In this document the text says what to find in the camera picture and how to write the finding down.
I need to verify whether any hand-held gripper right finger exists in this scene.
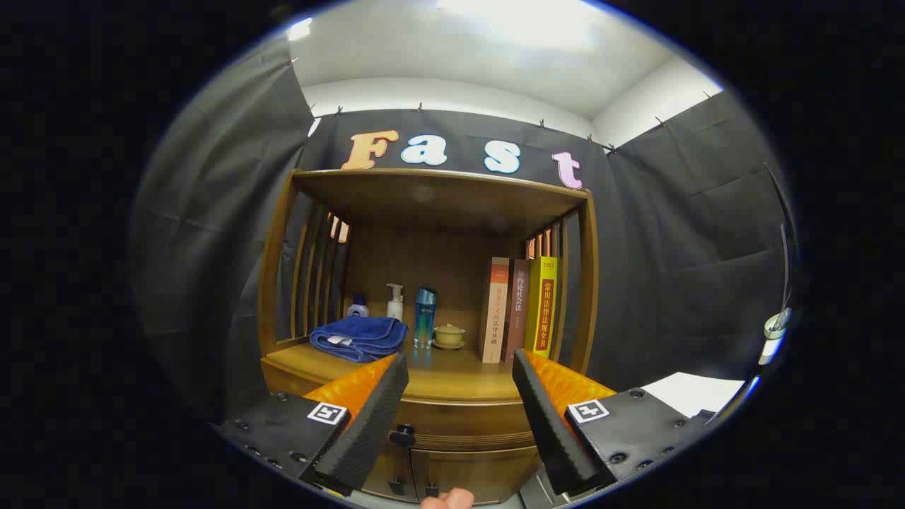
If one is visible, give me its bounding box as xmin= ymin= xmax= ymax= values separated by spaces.
xmin=511 ymin=348 xmax=716 ymax=496

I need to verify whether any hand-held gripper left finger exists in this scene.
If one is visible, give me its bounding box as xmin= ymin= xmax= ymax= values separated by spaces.
xmin=212 ymin=353 xmax=411 ymax=498

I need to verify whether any wooden drawer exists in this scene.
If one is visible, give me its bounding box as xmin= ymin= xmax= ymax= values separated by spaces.
xmin=263 ymin=361 xmax=545 ymax=453

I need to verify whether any wooden cabinet door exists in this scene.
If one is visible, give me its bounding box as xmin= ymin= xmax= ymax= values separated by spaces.
xmin=412 ymin=445 xmax=544 ymax=507
xmin=362 ymin=447 xmax=419 ymax=504

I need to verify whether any grey metal cabinet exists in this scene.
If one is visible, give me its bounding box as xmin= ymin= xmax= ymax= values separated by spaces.
xmin=522 ymin=472 xmax=566 ymax=509

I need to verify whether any wooden countertop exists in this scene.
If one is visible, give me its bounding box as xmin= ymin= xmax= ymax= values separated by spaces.
xmin=262 ymin=343 xmax=588 ymax=405

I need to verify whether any wooden cabinet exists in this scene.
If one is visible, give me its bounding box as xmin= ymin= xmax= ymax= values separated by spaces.
xmin=256 ymin=168 xmax=600 ymax=506

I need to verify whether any folded blue towel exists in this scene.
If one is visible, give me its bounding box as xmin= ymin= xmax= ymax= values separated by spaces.
xmin=309 ymin=315 xmax=409 ymax=363

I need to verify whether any brown book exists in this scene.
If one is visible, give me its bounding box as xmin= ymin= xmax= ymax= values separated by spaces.
xmin=503 ymin=259 xmax=531 ymax=363

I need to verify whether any beige lidded teacup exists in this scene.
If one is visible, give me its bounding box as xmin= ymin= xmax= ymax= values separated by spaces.
xmin=432 ymin=323 xmax=467 ymax=351

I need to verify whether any clear blue bottle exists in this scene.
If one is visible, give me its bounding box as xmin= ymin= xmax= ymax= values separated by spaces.
xmin=414 ymin=287 xmax=437 ymax=349

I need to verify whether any yellow book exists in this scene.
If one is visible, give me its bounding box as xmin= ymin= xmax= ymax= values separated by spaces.
xmin=524 ymin=256 xmax=559 ymax=359

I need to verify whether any orange and white book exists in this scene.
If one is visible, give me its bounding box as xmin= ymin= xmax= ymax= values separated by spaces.
xmin=479 ymin=257 xmax=510 ymax=364

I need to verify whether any white table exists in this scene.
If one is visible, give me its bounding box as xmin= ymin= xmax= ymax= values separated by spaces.
xmin=640 ymin=372 xmax=747 ymax=419

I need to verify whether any white round device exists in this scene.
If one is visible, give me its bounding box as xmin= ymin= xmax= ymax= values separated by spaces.
xmin=759 ymin=308 xmax=793 ymax=366

